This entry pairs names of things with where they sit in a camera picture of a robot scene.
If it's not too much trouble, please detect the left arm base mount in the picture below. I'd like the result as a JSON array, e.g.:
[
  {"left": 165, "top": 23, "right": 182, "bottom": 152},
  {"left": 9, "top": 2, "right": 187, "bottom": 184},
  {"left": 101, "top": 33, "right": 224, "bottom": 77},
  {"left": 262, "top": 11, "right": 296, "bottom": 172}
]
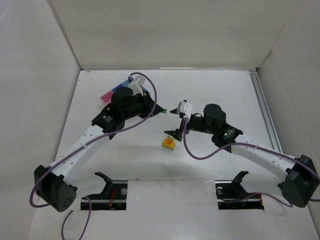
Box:
[{"left": 77, "top": 172, "right": 128, "bottom": 211}]

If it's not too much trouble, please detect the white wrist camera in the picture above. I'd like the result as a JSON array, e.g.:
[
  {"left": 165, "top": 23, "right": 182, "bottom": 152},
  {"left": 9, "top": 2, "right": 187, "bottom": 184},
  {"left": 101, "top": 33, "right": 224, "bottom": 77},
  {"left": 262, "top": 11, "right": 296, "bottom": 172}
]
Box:
[
  {"left": 176, "top": 101, "right": 193, "bottom": 121},
  {"left": 128, "top": 75, "right": 146, "bottom": 96}
]

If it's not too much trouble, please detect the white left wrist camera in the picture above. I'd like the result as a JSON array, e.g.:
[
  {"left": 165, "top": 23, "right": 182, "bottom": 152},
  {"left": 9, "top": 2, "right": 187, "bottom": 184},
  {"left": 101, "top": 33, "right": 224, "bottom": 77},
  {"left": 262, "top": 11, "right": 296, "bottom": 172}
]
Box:
[{"left": 128, "top": 75, "right": 146, "bottom": 96}]

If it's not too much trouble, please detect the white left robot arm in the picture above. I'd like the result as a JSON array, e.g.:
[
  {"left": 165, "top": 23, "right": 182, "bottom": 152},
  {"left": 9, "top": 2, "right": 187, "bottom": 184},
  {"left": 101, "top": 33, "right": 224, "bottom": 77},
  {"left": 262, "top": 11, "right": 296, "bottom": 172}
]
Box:
[{"left": 31, "top": 87, "right": 164, "bottom": 213}]

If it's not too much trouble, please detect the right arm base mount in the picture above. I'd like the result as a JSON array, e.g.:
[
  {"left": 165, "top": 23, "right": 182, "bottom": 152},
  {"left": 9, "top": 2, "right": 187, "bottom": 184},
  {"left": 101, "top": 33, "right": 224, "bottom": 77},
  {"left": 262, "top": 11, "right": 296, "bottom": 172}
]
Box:
[{"left": 215, "top": 171, "right": 265, "bottom": 210}]

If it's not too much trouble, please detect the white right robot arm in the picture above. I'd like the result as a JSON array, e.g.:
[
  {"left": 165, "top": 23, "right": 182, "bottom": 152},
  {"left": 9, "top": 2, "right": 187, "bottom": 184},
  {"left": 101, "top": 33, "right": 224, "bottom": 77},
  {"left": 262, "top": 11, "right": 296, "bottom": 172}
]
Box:
[{"left": 165, "top": 100, "right": 320, "bottom": 208}]

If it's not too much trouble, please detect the yellow lego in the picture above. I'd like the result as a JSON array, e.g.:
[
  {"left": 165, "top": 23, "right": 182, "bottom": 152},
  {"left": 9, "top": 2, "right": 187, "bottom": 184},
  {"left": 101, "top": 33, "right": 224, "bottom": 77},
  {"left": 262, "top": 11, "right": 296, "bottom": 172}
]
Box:
[{"left": 162, "top": 138, "right": 176, "bottom": 150}]

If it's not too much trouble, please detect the light blue drawer bin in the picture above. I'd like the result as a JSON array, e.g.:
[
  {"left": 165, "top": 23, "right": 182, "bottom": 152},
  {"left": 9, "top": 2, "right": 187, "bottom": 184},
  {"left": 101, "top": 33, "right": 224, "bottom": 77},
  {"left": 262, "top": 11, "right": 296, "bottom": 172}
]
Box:
[{"left": 122, "top": 76, "right": 134, "bottom": 87}]

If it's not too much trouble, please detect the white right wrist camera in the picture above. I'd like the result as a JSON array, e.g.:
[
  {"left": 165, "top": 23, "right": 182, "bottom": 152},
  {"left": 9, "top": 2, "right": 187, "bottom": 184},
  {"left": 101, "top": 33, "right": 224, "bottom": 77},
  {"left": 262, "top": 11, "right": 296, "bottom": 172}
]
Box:
[{"left": 176, "top": 101, "right": 193, "bottom": 121}]

